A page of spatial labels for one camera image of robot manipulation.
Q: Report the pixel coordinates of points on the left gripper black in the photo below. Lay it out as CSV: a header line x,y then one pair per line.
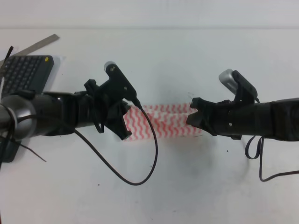
x,y
96,107

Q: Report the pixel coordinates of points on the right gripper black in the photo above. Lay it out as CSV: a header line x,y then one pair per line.
x,y
225,118

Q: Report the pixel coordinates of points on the pink white striped towel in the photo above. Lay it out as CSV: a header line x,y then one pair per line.
x,y
169,121

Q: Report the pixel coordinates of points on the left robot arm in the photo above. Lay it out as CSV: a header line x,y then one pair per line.
x,y
56,114

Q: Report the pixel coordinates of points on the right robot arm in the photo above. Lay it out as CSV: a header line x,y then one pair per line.
x,y
278,120

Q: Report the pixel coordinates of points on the black keyboard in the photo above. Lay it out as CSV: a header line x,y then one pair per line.
x,y
23,73

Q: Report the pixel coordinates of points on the steel ruler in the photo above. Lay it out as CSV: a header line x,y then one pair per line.
x,y
38,45

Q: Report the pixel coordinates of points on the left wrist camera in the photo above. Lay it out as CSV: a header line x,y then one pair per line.
x,y
118,86

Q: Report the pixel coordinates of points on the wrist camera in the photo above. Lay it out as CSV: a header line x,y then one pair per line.
x,y
242,89
118,86

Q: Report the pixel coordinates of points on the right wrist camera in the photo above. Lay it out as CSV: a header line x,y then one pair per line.
x,y
242,89

